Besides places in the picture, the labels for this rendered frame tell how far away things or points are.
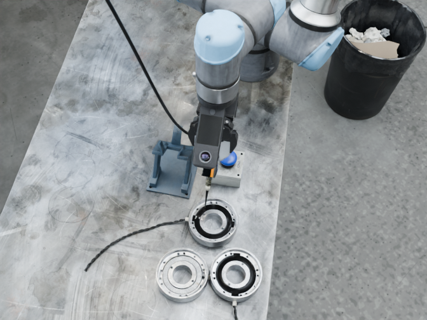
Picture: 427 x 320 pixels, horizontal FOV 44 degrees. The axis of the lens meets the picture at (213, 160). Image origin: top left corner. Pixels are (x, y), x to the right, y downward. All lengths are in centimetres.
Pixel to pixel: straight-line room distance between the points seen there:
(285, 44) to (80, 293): 70
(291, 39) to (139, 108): 41
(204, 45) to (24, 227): 61
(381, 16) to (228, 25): 156
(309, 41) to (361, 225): 108
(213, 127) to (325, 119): 145
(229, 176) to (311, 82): 136
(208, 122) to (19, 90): 165
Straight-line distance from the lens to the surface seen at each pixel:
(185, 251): 110
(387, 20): 233
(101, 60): 144
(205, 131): 94
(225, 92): 88
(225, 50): 80
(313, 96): 241
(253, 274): 109
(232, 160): 115
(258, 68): 135
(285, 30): 122
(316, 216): 210
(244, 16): 86
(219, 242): 110
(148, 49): 145
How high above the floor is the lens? 185
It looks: 59 degrees down
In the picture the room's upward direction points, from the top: 3 degrees clockwise
